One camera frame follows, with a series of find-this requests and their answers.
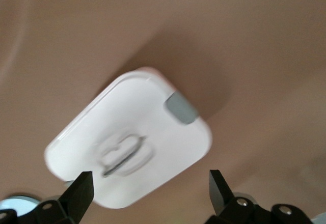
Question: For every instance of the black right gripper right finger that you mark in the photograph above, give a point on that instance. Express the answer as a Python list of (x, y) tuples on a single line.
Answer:
[(221, 196)]

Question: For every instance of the pink box with white lid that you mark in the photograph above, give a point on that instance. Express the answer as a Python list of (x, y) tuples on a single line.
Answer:
[(140, 112)]

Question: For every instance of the light blue round plate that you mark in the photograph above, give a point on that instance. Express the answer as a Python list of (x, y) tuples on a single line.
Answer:
[(17, 202)]

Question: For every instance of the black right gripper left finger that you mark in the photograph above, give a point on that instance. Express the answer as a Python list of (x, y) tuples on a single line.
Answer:
[(76, 198)]

